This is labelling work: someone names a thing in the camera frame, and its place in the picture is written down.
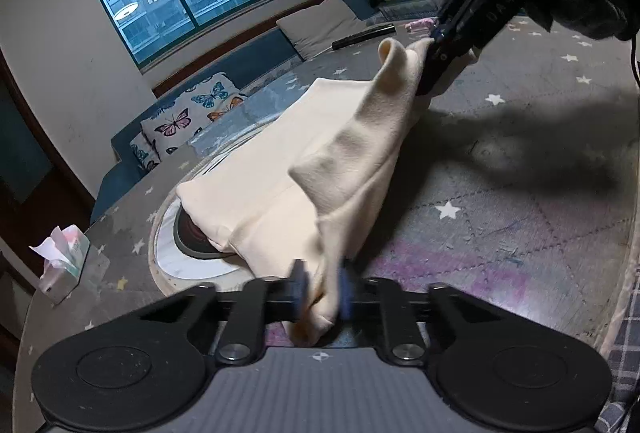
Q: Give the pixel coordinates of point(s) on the pale green tissue box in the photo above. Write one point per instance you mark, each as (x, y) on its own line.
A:
(67, 270)

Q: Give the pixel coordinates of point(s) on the small butterfly print cushion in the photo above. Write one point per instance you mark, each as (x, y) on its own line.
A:
(142, 155)

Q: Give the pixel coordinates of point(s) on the dark wooden door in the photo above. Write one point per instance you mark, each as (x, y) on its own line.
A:
(30, 153)

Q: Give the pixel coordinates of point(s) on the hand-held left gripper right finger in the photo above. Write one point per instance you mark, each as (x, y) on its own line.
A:
(346, 290)

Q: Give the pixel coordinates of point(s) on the round black induction cooktop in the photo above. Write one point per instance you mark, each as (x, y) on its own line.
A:
(200, 235)

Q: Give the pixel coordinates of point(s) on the white tissue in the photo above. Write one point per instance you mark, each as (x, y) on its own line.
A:
(50, 245)

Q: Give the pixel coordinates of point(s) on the blue sofa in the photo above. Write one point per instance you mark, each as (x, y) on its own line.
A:
(250, 60)

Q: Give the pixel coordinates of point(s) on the black remote control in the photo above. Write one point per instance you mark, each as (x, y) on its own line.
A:
(362, 37)

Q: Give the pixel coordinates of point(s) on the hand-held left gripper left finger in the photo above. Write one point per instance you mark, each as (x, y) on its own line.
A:
(299, 290)

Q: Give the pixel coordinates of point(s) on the cream sweatshirt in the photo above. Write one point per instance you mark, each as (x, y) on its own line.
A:
(280, 193)

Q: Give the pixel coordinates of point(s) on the person's plaid clothing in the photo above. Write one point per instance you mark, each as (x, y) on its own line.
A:
(625, 353)

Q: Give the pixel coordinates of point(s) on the small pink toy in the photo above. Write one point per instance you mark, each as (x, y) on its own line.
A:
(420, 24)

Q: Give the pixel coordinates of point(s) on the large butterfly print cushion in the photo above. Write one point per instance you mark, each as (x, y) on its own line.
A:
(195, 113)

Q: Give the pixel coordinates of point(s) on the round lazy susan plate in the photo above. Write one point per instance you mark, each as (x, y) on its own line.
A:
(165, 280)

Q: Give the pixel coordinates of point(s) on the plain beige cushion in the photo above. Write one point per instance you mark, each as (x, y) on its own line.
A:
(320, 25)

